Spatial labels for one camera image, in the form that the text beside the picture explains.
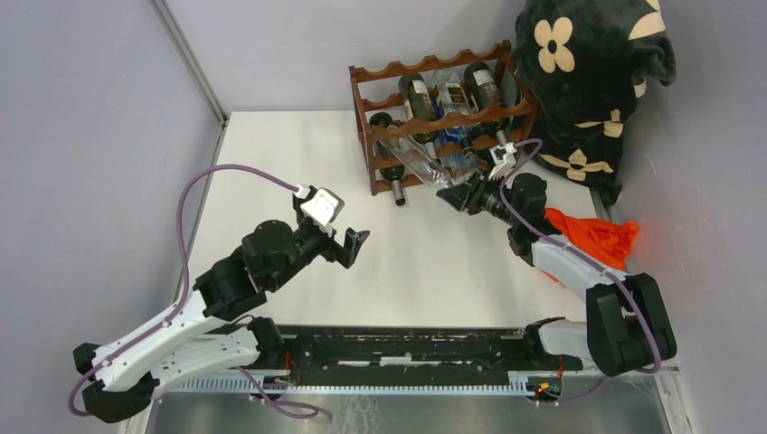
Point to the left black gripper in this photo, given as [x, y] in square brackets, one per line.
[345, 254]

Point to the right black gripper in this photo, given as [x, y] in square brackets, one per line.
[467, 194]

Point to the blue square bottle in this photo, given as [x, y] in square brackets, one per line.
[463, 164]

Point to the green wine bottle front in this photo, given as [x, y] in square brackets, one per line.
[392, 175]

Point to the green wine bottle white label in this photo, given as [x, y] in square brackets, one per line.
[483, 141]

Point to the clear bottle black cap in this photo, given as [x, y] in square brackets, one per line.
[451, 97]

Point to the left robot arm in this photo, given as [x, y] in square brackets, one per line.
[201, 333]

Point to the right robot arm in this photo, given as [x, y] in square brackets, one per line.
[627, 327]

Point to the orange cloth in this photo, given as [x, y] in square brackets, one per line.
[605, 243]

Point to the black floral blanket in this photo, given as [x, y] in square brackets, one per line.
[588, 64]

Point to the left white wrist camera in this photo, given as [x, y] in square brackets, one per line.
[320, 205]

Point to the black mounting rail base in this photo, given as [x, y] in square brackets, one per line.
[407, 361]

